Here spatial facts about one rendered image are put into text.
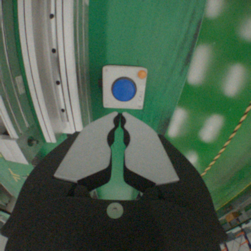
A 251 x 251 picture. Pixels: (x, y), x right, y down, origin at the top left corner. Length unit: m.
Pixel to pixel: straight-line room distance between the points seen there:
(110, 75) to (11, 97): 0.25
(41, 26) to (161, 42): 0.23
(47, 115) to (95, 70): 0.14
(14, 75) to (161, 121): 0.40
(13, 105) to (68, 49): 0.21
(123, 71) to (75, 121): 0.13
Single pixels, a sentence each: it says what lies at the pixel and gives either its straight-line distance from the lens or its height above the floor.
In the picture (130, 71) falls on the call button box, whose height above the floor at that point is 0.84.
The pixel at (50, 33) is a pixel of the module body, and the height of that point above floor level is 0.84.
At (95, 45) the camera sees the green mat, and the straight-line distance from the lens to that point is 0.28.
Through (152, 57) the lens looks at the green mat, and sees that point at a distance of 0.28.
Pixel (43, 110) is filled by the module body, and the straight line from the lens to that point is 0.26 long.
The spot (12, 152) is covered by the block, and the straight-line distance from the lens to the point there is 0.42.
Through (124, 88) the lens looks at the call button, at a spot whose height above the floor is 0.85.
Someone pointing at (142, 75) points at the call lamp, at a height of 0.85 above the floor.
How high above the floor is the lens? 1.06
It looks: 58 degrees down
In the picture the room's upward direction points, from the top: 180 degrees clockwise
